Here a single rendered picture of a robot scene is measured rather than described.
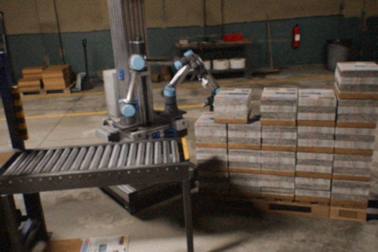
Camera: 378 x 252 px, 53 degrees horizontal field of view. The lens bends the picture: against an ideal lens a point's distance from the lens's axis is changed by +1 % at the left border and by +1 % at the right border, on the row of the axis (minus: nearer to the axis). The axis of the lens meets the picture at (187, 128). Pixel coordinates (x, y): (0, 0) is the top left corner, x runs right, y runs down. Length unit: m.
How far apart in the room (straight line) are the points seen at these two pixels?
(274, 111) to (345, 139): 0.59
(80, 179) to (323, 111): 1.92
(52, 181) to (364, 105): 2.35
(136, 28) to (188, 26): 6.17
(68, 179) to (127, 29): 1.54
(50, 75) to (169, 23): 3.10
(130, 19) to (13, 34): 6.98
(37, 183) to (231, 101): 1.63
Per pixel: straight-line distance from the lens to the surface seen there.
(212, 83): 3.77
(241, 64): 9.34
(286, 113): 3.18
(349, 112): 3.20
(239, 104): 3.20
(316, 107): 3.17
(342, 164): 3.35
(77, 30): 9.92
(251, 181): 3.44
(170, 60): 3.43
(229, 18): 9.85
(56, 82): 9.09
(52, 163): 2.90
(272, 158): 3.32
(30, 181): 2.75
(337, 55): 10.09
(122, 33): 3.55
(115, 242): 3.28
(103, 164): 2.71
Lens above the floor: 1.84
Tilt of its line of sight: 18 degrees down
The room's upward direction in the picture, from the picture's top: 3 degrees counter-clockwise
